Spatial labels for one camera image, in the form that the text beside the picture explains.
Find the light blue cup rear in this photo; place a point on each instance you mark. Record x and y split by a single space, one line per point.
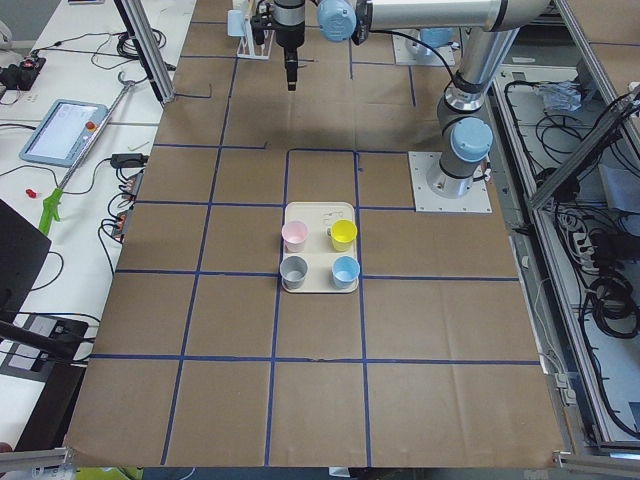
345 272

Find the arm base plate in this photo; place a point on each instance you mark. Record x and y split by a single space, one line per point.
409 52
435 192

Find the light blue plastic cup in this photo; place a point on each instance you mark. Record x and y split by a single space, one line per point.
235 23

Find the yellow plastic cup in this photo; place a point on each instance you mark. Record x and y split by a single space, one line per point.
343 233

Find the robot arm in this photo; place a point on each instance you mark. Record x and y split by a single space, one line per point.
464 138
436 37

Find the pink plastic cup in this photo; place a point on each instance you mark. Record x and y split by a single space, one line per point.
294 235

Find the grey plastic cup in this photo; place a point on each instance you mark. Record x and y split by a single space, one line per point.
293 271

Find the black power adapter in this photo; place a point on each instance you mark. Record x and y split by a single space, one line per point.
128 160

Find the teach pendant tablet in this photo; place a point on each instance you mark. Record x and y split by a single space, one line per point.
64 131

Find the white wire cup rack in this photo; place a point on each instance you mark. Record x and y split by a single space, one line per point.
247 49

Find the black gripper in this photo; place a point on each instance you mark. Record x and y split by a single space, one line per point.
290 36

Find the cream plastic tray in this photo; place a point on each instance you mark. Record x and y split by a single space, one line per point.
318 251

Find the aluminium frame post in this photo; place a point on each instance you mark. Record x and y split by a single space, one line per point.
140 32

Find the reacher grabber tool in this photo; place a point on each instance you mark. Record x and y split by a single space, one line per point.
50 204

